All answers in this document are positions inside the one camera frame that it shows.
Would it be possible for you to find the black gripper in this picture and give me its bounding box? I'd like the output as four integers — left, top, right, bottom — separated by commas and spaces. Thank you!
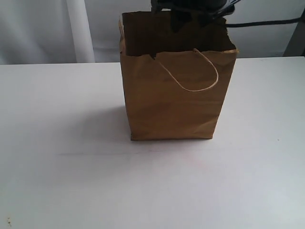
151, 0, 236, 33

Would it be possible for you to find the brown paper bag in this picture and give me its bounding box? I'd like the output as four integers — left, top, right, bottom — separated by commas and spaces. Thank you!
119, 11, 238, 140

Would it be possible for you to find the white backdrop curtain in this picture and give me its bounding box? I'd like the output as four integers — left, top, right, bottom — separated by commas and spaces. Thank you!
0, 0, 305, 64

